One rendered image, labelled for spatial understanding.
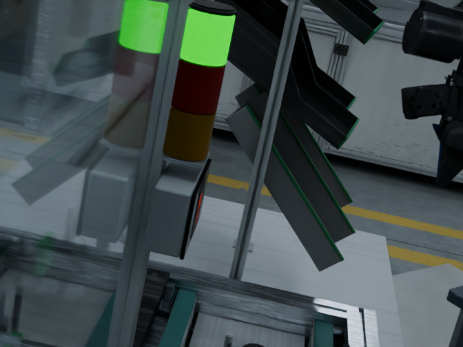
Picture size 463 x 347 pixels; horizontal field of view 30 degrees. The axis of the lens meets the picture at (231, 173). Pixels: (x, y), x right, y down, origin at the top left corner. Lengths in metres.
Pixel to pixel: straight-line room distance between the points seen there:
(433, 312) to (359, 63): 3.54
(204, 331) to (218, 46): 0.54
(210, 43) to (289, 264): 0.89
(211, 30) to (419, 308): 0.93
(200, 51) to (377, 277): 0.96
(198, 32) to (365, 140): 4.39
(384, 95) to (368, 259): 3.40
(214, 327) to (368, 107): 3.95
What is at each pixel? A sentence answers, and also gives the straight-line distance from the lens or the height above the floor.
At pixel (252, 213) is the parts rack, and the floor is 1.06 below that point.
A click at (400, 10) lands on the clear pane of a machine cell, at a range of 5.06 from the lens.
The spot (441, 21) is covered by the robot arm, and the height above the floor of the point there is 1.42.
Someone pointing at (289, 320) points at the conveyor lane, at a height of 0.93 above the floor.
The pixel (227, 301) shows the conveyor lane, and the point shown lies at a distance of 1.30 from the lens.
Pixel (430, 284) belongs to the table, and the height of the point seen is 0.86.
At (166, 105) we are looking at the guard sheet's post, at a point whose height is 1.31.
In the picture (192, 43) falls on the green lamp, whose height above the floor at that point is 1.38.
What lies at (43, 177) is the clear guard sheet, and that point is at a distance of 0.47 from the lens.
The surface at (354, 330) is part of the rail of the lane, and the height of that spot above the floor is 0.96.
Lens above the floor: 1.54
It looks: 19 degrees down
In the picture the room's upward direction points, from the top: 12 degrees clockwise
